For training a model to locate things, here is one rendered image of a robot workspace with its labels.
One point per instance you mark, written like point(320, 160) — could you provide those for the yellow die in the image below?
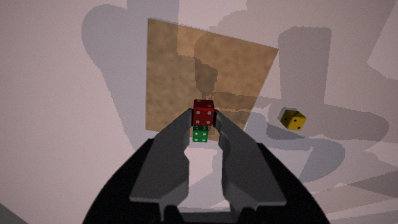
point(293, 120)

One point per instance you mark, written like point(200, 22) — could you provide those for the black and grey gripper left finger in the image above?
point(155, 176)

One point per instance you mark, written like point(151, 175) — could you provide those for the green die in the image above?
point(200, 133)

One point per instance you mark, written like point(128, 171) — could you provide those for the dark red die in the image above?
point(203, 112)

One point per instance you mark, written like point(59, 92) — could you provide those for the tan mat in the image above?
point(184, 64)

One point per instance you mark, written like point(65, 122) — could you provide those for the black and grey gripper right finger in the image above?
point(254, 177)

